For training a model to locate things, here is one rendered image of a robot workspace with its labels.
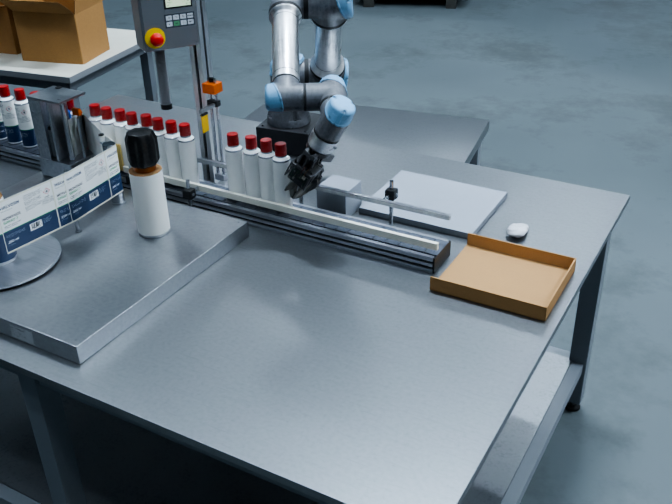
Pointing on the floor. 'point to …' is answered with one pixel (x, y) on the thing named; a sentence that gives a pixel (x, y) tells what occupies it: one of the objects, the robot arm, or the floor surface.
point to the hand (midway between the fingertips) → (295, 193)
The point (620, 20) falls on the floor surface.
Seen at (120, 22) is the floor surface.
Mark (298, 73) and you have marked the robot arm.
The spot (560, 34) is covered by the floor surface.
